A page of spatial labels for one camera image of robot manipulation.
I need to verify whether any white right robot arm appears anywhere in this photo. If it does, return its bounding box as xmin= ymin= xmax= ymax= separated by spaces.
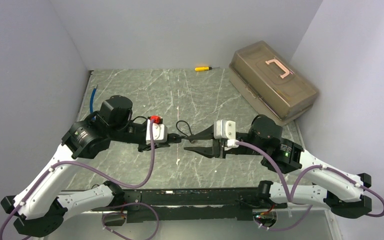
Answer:
xmin=186 ymin=114 xmax=372 ymax=219

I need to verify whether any blue cable lock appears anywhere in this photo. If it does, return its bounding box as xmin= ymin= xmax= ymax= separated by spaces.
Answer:
xmin=89 ymin=85 xmax=98 ymax=114

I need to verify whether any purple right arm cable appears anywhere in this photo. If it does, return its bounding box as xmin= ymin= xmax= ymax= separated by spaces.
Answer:
xmin=236 ymin=140 xmax=384 ymax=233

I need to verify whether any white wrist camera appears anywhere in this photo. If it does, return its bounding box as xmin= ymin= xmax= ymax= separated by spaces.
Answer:
xmin=145 ymin=115 xmax=168 ymax=143
xmin=213 ymin=119 xmax=239 ymax=151

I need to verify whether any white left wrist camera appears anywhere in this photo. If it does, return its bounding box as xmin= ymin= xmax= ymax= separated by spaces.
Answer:
xmin=145 ymin=115 xmax=168 ymax=143

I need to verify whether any yellow screwdriver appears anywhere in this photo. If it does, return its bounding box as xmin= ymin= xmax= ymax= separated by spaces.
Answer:
xmin=194 ymin=66 xmax=220 ymax=72

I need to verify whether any brown translucent storage box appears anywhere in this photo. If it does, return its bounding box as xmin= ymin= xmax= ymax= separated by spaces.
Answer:
xmin=228 ymin=40 xmax=319 ymax=126

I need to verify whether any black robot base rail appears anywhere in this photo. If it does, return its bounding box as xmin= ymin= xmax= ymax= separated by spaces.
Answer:
xmin=96 ymin=187 xmax=288 ymax=223

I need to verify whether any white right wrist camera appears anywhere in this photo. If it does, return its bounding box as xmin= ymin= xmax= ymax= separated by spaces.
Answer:
xmin=213 ymin=119 xmax=239 ymax=151

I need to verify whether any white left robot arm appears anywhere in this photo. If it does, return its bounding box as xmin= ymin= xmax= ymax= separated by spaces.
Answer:
xmin=1 ymin=95 xmax=182 ymax=239

